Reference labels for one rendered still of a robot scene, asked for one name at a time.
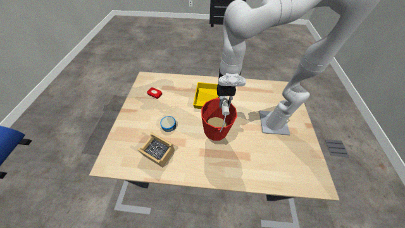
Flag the wooden crate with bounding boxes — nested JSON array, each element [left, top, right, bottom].
[[137, 133, 175, 167]]

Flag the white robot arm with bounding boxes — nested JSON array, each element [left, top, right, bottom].
[[222, 0, 380, 130]]

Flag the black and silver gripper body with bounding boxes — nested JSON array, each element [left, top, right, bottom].
[[217, 59, 246, 96]]

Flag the round tin with blue rim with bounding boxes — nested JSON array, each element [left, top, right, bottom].
[[160, 116, 176, 132]]

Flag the yellow shallow tray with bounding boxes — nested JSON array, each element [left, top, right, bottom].
[[193, 82, 218, 109]]

